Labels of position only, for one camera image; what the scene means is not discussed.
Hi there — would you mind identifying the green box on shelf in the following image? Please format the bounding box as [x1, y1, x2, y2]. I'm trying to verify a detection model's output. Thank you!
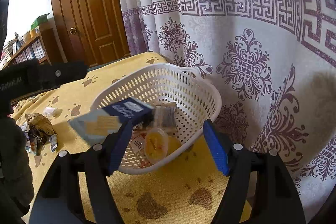
[31, 13, 50, 30]

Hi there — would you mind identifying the yellow jelly cup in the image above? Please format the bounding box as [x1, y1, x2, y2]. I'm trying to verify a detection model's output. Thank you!
[144, 127, 169, 164]

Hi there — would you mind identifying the wooden bookshelf with books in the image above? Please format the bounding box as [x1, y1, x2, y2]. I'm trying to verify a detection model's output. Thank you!
[1, 28, 63, 69]

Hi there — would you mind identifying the yellow paw print blanket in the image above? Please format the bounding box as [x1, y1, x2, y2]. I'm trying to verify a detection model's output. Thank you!
[13, 53, 228, 223]

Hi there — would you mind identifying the small white wrapped candy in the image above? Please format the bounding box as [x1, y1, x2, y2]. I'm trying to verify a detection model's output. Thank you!
[43, 107, 59, 118]

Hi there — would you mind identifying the blue snack box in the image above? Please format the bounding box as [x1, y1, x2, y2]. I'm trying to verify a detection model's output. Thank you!
[69, 97, 155, 146]

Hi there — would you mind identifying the white plastic basket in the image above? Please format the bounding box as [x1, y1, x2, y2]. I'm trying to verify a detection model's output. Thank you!
[90, 63, 222, 175]

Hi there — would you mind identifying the striped packet in basket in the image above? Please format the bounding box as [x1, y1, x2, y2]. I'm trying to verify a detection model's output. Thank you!
[151, 102, 178, 134]

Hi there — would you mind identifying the brown wooden door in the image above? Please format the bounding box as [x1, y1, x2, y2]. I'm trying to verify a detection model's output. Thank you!
[51, 0, 130, 67]

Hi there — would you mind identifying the white purple patterned curtain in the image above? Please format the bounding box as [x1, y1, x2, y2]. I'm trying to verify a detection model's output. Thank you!
[120, 0, 335, 221]

